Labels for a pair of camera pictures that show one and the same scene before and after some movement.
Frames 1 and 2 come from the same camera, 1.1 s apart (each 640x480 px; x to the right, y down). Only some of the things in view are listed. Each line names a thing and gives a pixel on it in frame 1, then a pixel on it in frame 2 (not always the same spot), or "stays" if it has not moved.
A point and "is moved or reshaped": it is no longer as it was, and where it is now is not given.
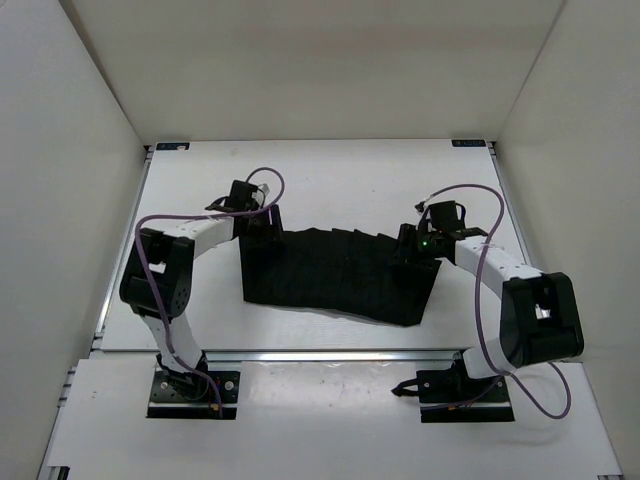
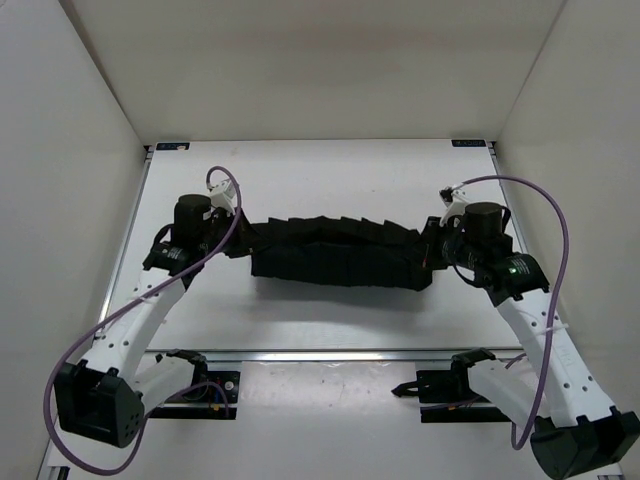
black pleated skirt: (337, 271) is moved or reshaped
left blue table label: (172, 146) stays
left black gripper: (274, 230) -> (222, 213)
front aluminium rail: (331, 355) stays
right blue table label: (468, 143) stays
